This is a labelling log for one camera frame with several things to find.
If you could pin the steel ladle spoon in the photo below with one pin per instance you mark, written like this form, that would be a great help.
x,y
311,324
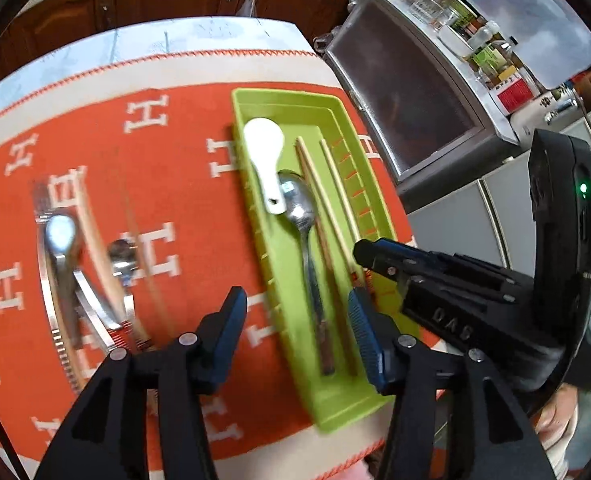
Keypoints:
x,y
62,241

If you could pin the steel fork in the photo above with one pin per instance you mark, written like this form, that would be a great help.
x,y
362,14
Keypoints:
x,y
89,303

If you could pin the red label jar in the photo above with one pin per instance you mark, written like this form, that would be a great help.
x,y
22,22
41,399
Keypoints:
x,y
511,94

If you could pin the steel cabinet appliance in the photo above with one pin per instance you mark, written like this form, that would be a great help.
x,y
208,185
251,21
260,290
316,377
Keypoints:
x,y
433,131

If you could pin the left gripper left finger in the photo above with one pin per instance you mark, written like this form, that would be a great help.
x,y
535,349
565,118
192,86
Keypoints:
x,y
104,434

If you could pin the small steel teaspoon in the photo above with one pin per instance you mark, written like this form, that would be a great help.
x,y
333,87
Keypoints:
x,y
123,258

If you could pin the white ceramic soup spoon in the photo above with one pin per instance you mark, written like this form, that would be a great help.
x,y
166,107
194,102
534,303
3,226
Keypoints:
x,y
264,141

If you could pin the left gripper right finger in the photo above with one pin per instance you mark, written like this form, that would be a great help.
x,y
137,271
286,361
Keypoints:
x,y
488,435

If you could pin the orange H-pattern blanket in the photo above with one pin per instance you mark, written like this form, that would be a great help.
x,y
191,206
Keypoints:
x,y
153,142

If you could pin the wooden chopstick red band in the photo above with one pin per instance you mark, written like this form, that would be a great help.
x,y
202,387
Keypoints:
x,y
96,248

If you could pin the person's right hand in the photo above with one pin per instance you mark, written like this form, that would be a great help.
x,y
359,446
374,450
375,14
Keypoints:
x,y
555,426

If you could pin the green plastic utensil tray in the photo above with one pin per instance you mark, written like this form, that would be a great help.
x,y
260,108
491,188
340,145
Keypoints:
x,y
339,399

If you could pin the large steel spoon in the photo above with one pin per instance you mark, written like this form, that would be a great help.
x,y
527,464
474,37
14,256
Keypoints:
x,y
301,213

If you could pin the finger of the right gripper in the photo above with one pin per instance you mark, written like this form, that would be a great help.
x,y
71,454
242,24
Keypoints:
x,y
500,322
455,268

